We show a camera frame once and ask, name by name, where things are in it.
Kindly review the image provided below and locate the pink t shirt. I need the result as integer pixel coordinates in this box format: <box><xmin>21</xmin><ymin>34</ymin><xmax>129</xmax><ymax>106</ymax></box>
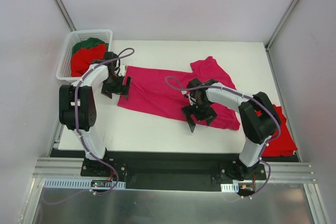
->
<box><xmin>118</xmin><ymin>56</ymin><xmax>236</xmax><ymax>121</ymax></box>

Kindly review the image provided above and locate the white perforated plastic basket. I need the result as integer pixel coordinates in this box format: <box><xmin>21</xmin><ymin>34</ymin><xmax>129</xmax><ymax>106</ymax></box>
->
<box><xmin>56</xmin><ymin>29</ymin><xmax>113</xmax><ymax>83</ymax></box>

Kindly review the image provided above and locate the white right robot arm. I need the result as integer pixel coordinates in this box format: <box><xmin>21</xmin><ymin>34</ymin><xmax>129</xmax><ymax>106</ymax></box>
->
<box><xmin>182</xmin><ymin>78</ymin><xmax>281</xmax><ymax>179</ymax></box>

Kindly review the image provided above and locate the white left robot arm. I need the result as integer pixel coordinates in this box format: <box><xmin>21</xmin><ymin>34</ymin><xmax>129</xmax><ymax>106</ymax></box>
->
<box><xmin>59</xmin><ymin>48</ymin><xmax>135</xmax><ymax>176</ymax></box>

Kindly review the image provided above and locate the red t shirt in basket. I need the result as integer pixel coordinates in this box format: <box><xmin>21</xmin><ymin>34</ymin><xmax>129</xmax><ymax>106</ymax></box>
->
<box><xmin>70</xmin><ymin>44</ymin><xmax>107</xmax><ymax>77</ymax></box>

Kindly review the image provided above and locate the green t shirt in basket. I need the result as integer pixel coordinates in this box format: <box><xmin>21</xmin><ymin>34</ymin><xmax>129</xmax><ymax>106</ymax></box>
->
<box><xmin>72</xmin><ymin>37</ymin><xmax>109</xmax><ymax>55</ymax></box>

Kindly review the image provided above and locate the folded red t shirt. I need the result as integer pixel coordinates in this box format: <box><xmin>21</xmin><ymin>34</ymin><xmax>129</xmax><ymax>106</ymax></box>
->
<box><xmin>262</xmin><ymin>105</ymin><xmax>298</xmax><ymax>157</ymax></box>

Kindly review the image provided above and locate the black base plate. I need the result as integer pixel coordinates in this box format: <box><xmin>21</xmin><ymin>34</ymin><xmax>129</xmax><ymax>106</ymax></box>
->
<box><xmin>51</xmin><ymin>150</ymin><xmax>266</xmax><ymax>192</ymax></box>

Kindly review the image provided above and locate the right aluminium frame post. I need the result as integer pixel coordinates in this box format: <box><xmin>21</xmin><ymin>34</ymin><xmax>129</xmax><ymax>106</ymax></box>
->
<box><xmin>265</xmin><ymin>0</ymin><xmax>301</xmax><ymax>52</ymax></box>

